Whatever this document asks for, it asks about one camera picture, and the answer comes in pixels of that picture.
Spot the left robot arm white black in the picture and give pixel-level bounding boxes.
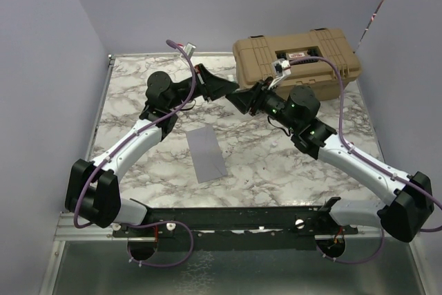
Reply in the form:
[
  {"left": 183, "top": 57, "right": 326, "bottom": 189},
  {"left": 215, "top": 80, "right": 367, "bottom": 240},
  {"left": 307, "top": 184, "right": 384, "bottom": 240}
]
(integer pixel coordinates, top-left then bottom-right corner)
[{"left": 65, "top": 64, "right": 239, "bottom": 236}]

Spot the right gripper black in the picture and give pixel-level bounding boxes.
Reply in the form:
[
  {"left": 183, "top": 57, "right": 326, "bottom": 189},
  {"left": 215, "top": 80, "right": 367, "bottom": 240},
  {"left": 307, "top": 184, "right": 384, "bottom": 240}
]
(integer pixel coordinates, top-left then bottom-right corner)
[{"left": 226, "top": 77, "right": 299, "bottom": 132}]

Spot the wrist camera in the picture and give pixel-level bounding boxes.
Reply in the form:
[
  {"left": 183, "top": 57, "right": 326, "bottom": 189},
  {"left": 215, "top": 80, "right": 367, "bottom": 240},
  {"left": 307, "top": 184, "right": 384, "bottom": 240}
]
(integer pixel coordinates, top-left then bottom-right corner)
[
  {"left": 183, "top": 42, "right": 196, "bottom": 58},
  {"left": 269, "top": 59, "right": 291, "bottom": 89}
]

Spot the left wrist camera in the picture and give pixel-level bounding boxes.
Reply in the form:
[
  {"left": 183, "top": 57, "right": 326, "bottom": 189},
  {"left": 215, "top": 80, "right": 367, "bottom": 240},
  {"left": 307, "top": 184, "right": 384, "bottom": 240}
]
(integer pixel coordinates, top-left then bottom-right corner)
[{"left": 183, "top": 42, "right": 196, "bottom": 58}]

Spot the tan plastic tool case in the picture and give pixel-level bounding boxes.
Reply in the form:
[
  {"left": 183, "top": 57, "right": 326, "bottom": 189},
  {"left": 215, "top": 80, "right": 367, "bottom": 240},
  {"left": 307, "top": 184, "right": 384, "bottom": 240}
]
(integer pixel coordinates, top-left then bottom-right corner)
[{"left": 233, "top": 28, "right": 362, "bottom": 101}]

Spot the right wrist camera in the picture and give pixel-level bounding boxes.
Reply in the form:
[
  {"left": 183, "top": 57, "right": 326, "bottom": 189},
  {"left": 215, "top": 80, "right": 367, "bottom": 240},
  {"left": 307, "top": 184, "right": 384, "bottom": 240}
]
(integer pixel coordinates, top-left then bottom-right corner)
[{"left": 269, "top": 59, "right": 291, "bottom": 89}]

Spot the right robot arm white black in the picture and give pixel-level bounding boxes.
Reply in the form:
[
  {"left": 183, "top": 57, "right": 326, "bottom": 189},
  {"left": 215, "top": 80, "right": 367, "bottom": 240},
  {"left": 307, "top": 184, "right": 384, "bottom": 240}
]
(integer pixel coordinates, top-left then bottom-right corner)
[{"left": 226, "top": 81, "right": 434, "bottom": 242}]

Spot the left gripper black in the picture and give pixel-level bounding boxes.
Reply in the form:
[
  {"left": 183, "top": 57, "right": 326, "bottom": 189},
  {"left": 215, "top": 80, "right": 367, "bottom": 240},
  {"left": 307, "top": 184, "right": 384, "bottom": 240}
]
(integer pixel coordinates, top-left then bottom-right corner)
[{"left": 166, "top": 63, "right": 239, "bottom": 110}]

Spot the aluminium frame rail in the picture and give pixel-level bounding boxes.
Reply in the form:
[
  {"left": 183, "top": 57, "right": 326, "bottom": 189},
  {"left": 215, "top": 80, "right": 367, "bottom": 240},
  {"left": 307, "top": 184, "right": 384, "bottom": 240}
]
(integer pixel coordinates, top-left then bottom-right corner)
[{"left": 37, "top": 53, "right": 120, "bottom": 295}]

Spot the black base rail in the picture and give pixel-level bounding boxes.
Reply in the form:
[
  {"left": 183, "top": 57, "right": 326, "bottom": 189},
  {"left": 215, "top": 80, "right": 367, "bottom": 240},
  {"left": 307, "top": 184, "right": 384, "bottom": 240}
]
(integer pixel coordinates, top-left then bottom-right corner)
[{"left": 113, "top": 205, "right": 358, "bottom": 252}]

